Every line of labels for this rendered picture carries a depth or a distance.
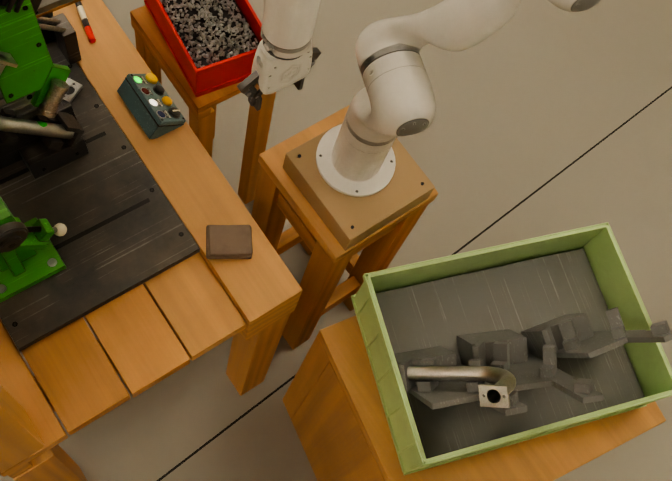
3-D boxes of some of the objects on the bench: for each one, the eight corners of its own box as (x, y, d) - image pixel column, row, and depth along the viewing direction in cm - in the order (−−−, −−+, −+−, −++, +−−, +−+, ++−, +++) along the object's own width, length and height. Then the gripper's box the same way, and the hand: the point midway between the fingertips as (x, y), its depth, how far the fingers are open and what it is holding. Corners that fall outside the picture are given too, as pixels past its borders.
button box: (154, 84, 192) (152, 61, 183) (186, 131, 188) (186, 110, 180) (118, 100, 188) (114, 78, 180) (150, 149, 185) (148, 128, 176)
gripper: (316, 1, 135) (302, 60, 151) (228, 40, 129) (224, 98, 144) (341, 33, 133) (324, 90, 149) (253, 74, 127) (246, 129, 142)
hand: (275, 91), depth 146 cm, fingers open, 8 cm apart
